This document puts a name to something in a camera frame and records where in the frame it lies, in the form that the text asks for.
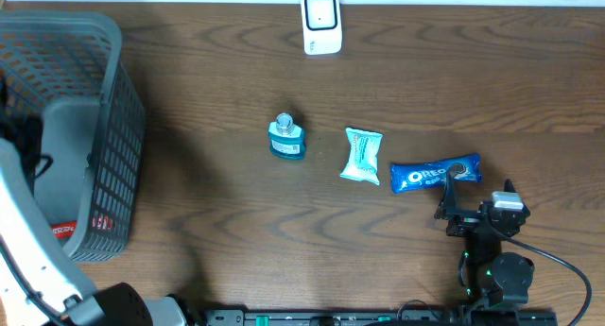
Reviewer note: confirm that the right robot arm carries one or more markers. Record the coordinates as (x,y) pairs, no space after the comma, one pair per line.
(497,282)

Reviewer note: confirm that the teal mouthwash bottle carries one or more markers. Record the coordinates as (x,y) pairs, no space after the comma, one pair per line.
(286,139)

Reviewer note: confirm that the red Nescafe stick sachet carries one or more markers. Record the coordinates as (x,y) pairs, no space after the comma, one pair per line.
(64,230)

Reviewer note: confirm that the blue Oreo cookie pack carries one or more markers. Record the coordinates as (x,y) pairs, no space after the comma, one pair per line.
(419,176)

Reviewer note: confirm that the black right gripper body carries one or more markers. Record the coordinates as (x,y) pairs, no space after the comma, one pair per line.
(465,221)

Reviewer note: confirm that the white barcode scanner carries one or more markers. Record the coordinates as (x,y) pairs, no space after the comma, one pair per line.
(321,27)

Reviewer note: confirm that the mint green wipes pack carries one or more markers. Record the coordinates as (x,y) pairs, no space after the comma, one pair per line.
(362,163)

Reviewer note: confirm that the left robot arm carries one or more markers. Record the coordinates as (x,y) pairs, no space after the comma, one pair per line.
(42,285)

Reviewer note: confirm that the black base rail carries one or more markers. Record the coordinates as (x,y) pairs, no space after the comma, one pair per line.
(233,317)

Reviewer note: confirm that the grey plastic basket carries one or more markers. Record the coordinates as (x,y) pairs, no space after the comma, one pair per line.
(65,67)

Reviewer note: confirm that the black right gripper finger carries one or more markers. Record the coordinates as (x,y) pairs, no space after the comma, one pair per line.
(508,186)
(448,204)

